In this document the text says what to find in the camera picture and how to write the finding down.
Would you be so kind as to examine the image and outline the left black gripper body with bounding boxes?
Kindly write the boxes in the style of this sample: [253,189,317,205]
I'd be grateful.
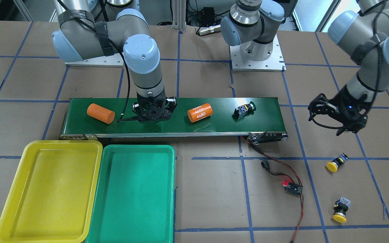
[329,86,372,131]

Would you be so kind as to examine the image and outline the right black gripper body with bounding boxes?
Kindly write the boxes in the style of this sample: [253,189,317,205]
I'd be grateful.
[132,93,172,123]

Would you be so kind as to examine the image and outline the plain orange cylinder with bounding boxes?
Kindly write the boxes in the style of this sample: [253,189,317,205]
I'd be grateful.
[87,103,115,124]

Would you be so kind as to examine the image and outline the orange cylinder labelled 4680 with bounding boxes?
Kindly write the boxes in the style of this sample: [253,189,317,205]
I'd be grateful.
[187,103,213,123]

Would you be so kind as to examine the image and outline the green push button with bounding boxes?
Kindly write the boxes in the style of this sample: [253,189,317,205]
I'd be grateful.
[232,101,256,119]

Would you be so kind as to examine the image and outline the lone yellow push button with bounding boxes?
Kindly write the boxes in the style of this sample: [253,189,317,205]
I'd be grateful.
[333,197,352,223]

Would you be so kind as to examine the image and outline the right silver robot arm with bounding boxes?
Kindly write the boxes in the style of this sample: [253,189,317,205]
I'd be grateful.
[52,0,177,123]

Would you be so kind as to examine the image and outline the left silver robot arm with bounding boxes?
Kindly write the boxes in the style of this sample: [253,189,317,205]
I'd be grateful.
[221,0,389,136]

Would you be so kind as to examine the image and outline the green conveyor belt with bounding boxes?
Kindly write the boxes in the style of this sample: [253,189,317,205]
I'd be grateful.
[60,97,288,145]

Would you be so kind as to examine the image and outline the small motor controller board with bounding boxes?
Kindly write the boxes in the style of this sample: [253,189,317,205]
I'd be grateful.
[282,181,304,196]

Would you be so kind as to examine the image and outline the green plastic tray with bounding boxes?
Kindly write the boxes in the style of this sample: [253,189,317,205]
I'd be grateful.
[85,144,175,243]

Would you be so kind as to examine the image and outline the yellow plastic tray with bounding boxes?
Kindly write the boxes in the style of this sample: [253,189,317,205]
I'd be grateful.
[0,140,103,243]

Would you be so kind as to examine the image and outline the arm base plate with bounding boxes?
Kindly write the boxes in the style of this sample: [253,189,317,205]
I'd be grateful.
[65,54,124,68]
[229,35,287,72]

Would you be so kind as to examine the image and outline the red black power cable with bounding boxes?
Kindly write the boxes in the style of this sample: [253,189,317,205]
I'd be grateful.
[240,135,306,243]

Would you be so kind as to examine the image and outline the aluminium frame post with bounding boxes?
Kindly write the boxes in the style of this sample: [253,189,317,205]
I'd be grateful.
[171,0,188,32]

